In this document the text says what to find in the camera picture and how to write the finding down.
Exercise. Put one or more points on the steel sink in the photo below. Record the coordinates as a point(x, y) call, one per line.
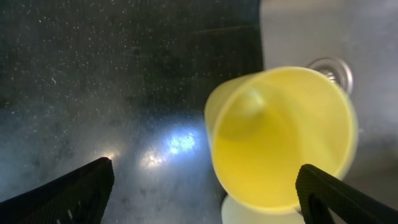
point(311, 31)

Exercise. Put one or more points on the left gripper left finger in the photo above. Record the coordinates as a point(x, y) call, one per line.
point(68, 196)

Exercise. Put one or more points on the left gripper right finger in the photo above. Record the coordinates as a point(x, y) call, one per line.
point(335, 202)

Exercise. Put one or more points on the yellow cup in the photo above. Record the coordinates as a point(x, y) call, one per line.
point(264, 155)

